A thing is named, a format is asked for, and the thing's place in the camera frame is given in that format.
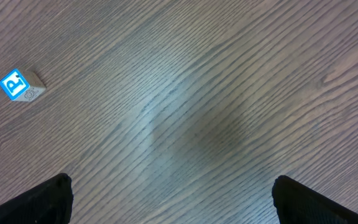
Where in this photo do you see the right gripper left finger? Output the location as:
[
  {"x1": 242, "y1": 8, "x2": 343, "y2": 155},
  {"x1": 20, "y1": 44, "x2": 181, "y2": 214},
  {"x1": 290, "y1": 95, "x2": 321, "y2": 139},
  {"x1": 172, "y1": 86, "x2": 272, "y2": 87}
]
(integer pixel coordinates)
[{"x1": 0, "y1": 173, "x2": 74, "y2": 224}]

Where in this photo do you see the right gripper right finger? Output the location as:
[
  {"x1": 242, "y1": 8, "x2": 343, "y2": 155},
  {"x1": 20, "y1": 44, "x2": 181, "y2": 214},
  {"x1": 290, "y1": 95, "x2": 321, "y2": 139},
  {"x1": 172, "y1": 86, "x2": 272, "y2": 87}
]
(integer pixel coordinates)
[{"x1": 272, "y1": 175, "x2": 358, "y2": 224}]

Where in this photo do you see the blue P block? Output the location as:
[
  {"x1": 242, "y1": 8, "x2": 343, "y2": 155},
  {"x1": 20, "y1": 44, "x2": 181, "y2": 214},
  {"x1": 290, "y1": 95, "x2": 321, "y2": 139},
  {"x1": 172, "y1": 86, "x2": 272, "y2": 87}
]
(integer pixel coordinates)
[{"x1": 0, "y1": 68, "x2": 46, "y2": 102}]

